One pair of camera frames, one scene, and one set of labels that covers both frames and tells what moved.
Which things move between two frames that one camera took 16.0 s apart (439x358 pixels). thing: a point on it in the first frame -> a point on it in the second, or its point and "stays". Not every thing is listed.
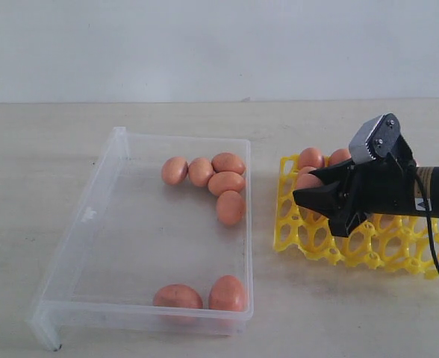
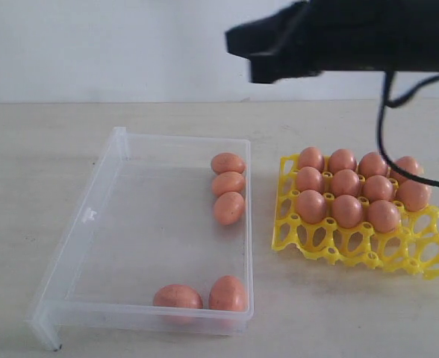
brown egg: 177,295 stays
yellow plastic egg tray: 394,242 stays
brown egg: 201,169 -> 384,215
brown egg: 310,157 stays
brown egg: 340,155 stays
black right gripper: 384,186 -> 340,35
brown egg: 306,180 -> 311,206
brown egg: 231,208 stays
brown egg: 227,294 stays
